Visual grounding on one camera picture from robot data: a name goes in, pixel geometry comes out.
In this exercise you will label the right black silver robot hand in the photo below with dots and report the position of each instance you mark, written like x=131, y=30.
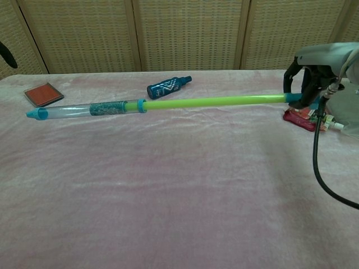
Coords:
x=322, y=56

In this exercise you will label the clear syringe barrel blue tip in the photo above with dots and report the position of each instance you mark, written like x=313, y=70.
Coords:
x=70, y=110

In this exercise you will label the red drink pouch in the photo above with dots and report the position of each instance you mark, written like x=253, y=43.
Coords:
x=297, y=119

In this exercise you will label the pink tablecloth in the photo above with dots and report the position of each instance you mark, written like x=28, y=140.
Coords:
x=168, y=182

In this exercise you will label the blue spray bottle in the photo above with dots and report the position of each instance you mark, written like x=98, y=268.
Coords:
x=164, y=88

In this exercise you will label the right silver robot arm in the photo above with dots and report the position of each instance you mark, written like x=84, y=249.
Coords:
x=354, y=65

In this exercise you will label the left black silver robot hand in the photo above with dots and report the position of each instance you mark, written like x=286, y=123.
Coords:
x=8, y=56

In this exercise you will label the red ink stamp pad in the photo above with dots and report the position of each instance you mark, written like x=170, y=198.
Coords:
x=43, y=93

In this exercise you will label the woven bamboo screen panel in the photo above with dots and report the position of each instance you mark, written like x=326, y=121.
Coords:
x=81, y=33
x=291, y=28
x=350, y=19
x=19, y=36
x=190, y=33

